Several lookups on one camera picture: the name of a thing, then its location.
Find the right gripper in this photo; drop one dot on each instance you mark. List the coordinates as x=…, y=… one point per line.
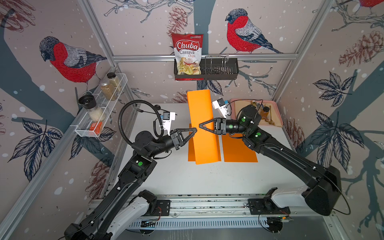
x=220, y=127

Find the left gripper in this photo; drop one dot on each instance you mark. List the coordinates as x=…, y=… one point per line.
x=177, y=139

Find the orange paper sheet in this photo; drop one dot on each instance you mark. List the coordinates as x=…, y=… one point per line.
x=200, y=107
x=190, y=150
x=235, y=151

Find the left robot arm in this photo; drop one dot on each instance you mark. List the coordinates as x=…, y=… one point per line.
x=110, y=218

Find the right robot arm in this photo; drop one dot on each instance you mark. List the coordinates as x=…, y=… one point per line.
x=322, y=185

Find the black spoon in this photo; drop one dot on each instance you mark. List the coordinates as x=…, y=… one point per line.
x=157, y=107

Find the black fork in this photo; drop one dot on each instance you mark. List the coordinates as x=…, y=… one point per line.
x=142, y=111

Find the small amber bottle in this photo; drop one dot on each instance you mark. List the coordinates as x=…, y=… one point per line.
x=265, y=111

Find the wooden stick utensil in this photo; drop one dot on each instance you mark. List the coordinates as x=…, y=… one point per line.
x=270, y=113

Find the pink tray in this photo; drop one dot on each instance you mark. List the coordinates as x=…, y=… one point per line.
x=274, y=115

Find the red cassava chips bag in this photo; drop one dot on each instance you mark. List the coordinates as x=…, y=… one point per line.
x=188, y=55

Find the brown spice jar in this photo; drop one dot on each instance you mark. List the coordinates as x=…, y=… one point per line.
x=109, y=91

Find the tan spice jar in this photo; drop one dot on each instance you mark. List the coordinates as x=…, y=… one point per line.
x=114, y=80

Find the small red packet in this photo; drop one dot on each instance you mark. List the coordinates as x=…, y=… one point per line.
x=96, y=127

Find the black lid rice jar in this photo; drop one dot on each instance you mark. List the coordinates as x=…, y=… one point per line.
x=95, y=112

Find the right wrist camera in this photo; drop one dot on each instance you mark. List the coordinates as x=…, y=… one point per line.
x=221, y=105

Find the black wire wall basket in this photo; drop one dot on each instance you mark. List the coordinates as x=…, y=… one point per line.
x=212, y=69

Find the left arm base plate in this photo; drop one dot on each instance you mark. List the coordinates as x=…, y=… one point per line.
x=159, y=208

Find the clear acrylic wall shelf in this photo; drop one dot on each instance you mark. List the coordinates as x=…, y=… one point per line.
x=82, y=129

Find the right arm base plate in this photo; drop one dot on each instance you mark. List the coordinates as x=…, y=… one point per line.
x=266, y=207

